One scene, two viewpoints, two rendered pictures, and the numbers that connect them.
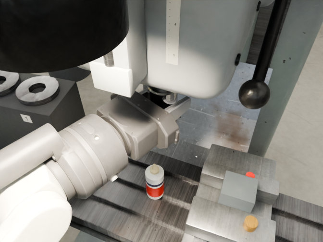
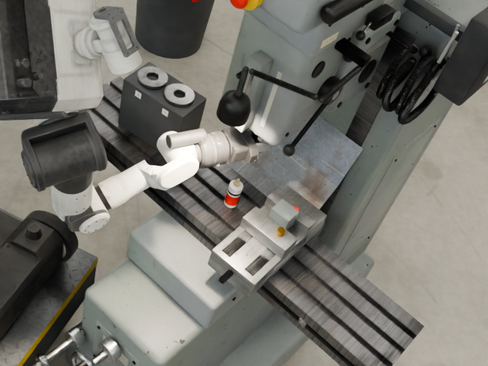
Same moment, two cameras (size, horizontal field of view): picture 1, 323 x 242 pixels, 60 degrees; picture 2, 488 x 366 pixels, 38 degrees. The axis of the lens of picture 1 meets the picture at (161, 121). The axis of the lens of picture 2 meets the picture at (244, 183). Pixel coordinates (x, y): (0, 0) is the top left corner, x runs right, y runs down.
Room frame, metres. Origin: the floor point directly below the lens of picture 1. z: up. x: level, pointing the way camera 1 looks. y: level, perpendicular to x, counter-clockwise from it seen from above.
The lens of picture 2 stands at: (-1.03, -0.12, 2.50)
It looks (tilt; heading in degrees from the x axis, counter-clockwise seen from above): 47 degrees down; 5
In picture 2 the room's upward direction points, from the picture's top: 19 degrees clockwise
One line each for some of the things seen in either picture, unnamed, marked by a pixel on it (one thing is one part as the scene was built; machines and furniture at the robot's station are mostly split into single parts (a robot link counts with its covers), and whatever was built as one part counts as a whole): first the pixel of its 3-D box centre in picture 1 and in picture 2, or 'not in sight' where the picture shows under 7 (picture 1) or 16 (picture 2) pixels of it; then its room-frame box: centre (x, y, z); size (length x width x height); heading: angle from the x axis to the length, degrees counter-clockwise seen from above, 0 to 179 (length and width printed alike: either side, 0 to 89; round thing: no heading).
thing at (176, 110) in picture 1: (177, 112); (263, 147); (0.30, -0.02, 1.22); 0.06 x 0.02 x 0.03; 136
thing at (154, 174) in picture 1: (155, 179); (234, 191); (0.34, 0.01, 0.98); 0.04 x 0.04 x 0.11
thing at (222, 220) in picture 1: (229, 227); (268, 232); (0.22, -0.12, 1.02); 0.15 x 0.06 x 0.04; 70
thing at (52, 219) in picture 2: not in sight; (49, 236); (0.26, 0.55, 0.50); 0.20 x 0.05 x 0.20; 86
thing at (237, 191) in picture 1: (236, 194); (282, 216); (0.27, -0.14, 1.04); 0.06 x 0.05 x 0.06; 70
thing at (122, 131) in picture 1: (118, 135); (227, 146); (0.26, 0.06, 1.22); 0.13 x 0.12 x 0.10; 46
